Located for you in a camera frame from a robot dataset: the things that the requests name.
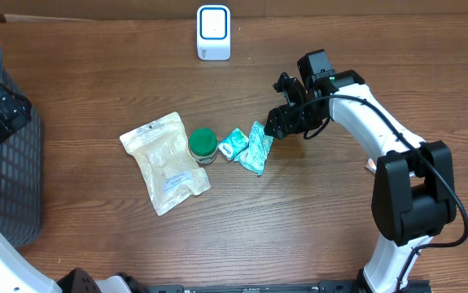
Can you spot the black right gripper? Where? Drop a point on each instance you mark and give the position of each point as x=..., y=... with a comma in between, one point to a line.
x=285, y=120

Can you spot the teal wet wipes pack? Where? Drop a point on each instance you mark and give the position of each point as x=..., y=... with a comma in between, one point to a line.
x=253, y=158

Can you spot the small teal tissue pack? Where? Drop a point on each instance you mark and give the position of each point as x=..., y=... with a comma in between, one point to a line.
x=233, y=144

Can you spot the green cap white bottle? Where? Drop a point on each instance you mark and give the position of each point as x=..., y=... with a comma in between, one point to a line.
x=203, y=145

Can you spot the orange snack packet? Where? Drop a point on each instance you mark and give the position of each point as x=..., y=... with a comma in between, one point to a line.
x=370, y=165

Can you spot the beige nut snack bag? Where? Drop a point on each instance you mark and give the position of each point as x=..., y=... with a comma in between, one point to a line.
x=168, y=168

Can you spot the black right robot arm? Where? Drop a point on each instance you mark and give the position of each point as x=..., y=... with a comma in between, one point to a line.
x=413, y=196

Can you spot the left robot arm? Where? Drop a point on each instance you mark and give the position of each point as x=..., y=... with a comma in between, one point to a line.
x=16, y=274

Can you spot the white barcode scanner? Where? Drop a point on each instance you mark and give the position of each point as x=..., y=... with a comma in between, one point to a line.
x=213, y=32

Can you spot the grey plastic mesh basket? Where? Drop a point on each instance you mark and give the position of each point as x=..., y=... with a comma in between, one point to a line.
x=21, y=164

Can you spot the brown cardboard backboard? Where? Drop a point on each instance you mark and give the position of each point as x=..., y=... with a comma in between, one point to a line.
x=182, y=9

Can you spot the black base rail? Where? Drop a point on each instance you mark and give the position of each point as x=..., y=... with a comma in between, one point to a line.
x=250, y=289

